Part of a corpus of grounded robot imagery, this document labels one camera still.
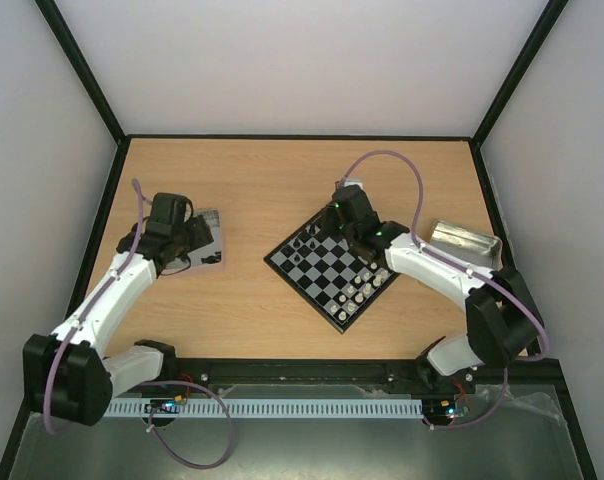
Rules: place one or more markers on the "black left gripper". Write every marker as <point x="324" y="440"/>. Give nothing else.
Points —
<point x="202" y="235"/>

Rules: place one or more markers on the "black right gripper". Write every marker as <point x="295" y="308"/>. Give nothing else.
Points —
<point x="329" y="220"/>

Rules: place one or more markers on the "black white chess board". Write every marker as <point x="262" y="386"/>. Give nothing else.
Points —
<point x="326" y="272"/>

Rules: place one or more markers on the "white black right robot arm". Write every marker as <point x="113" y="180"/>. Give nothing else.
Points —
<point x="501" y="317"/>

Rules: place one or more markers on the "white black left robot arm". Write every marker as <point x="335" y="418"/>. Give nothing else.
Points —
<point x="66" y="374"/>

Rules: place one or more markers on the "grey tray of black pieces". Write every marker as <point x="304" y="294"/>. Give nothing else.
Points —
<point x="209" y="259"/>

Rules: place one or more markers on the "metal tray of white pieces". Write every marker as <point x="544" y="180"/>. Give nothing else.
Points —
<point x="467" y="244"/>

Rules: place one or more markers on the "black enclosure frame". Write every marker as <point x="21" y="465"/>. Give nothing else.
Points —
<point x="535" y="40"/>

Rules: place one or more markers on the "light blue slotted cable duct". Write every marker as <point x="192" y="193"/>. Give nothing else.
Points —
<point x="269" y="408"/>

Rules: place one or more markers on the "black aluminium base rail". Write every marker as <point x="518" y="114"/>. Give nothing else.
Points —
<point x="392" y="376"/>

